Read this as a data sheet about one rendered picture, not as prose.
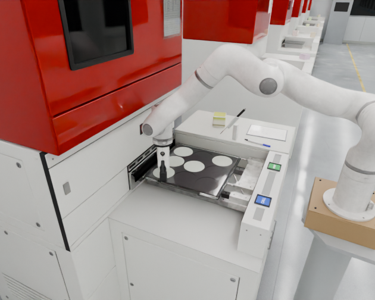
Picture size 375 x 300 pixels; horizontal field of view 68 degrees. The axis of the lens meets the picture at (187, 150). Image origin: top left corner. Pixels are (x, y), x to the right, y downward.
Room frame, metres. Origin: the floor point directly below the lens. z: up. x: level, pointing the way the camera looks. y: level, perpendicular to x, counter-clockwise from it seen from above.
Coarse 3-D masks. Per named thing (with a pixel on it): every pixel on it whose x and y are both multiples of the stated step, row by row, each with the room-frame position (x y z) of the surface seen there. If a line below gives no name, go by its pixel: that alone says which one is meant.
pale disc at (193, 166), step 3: (186, 162) 1.17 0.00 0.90; (189, 162) 1.17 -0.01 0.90; (192, 162) 1.17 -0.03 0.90; (195, 162) 1.17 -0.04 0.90; (198, 162) 1.18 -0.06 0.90; (201, 162) 1.18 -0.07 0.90; (186, 165) 1.15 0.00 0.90; (189, 165) 1.15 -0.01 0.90; (192, 165) 1.15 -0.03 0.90; (195, 165) 1.15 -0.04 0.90; (198, 165) 1.15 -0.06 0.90; (201, 165) 1.15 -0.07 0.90; (186, 168) 1.12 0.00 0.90; (189, 168) 1.12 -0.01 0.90; (192, 168) 1.12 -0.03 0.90; (195, 168) 1.12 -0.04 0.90; (198, 168) 1.12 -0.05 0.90; (201, 168) 1.12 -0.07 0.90; (192, 171) 1.09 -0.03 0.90; (195, 171) 1.09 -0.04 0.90
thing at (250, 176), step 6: (246, 168) 1.16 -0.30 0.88; (252, 168) 1.16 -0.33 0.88; (258, 168) 1.16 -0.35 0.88; (246, 174) 1.11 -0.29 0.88; (252, 174) 1.11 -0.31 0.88; (258, 174) 1.11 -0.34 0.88; (240, 180) 1.06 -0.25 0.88; (246, 180) 1.06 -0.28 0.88; (252, 180) 1.06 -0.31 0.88; (240, 192) 0.97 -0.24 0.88; (228, 204) 0.90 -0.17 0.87; (234, 204) 0.89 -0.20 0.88; (240, 204) 0.89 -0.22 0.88; (240, 210) 0.88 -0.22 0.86
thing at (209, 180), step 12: (180, 156) 1.23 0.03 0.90; (192, 156) 1.24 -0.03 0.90; (204, 156) 1.24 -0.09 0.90; (216, 156) 1.24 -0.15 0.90; (228, 156) 1.25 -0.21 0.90; (180, 168) 1.12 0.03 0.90; (204, 168) 1.12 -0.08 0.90; (216, 168) 1.13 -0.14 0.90; (228, 168) 1.13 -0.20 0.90; (168, 180) 1.02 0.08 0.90; (180, 180) 1.02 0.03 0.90; (192, 180) 1.02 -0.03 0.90; (204, 180) 1.02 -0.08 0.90; (216, 180) 1.03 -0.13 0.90; (204, 192) 0.94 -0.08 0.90; (216, 192) 0.94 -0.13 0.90
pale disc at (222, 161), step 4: (220, 156) 1.24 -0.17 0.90; (224, 156) 1.25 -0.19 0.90; (212, 160) 1.20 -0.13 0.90; (216, 160) 1.20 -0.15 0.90; (220, 160) 1.20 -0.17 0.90; (224, 160) 1.20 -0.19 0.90; (228, 160) 1.20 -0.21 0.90; (216, 164) 1.16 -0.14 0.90; (220, 164) 1.16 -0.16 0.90; (224, 164) 1.16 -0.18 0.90; (228, 164) 1.16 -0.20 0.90
